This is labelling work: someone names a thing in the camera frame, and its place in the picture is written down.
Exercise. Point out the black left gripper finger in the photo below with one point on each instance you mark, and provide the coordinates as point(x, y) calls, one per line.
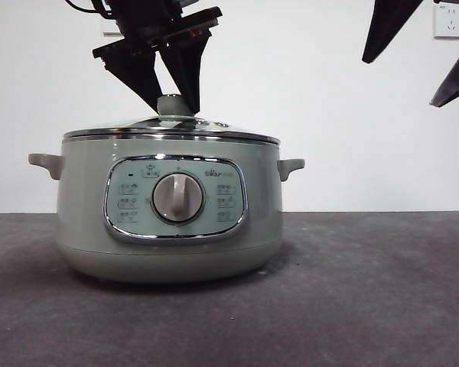
point(191, 65)
point(137, 72)

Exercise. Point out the glass lid with green knob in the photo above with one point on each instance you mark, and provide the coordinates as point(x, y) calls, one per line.
point(172, 106)

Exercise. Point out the pale green electric cooking pot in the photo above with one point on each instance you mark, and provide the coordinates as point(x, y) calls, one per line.
point(84, 210)

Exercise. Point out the white wall socket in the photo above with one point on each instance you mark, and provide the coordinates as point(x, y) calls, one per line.
point(449, 23)
point(111, 33)

